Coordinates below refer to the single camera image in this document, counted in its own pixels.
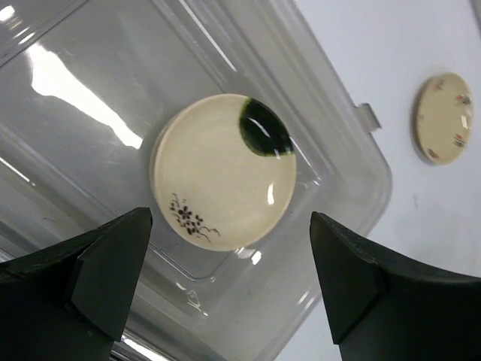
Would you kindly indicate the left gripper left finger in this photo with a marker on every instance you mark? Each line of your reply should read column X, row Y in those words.
column 71, row 301

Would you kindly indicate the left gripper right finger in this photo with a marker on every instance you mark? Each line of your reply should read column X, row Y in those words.
column 382, row 305

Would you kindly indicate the clear plastic bin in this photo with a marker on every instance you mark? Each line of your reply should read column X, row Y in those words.
column 85, row 88

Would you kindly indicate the cream plate with small flowers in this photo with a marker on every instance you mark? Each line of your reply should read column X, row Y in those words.
column 444, row 118

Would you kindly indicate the cream plate black patch far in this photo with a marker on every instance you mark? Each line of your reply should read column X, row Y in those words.
column 223, row 172

